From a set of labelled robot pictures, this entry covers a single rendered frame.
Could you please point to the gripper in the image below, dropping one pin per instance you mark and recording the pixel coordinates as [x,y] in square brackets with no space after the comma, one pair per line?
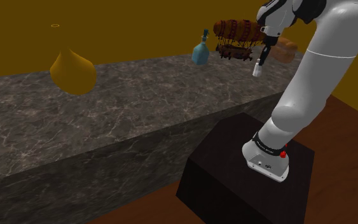
[268,42]

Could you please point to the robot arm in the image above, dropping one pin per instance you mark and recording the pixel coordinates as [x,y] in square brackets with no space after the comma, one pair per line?
[315,77]

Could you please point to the brown bread loaf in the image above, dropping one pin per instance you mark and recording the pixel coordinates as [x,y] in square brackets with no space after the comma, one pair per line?
[285,51]

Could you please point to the brown airship model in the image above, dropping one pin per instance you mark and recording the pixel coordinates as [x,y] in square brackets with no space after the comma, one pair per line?
[237,31]

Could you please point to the blue glass bottle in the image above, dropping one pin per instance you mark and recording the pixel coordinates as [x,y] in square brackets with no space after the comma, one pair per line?
[200,54]

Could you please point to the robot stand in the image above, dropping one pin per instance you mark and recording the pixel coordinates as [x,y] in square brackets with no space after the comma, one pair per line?
[228,173]

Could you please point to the yellow long-necked vase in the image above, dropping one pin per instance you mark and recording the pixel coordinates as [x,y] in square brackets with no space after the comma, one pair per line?
[73,76]

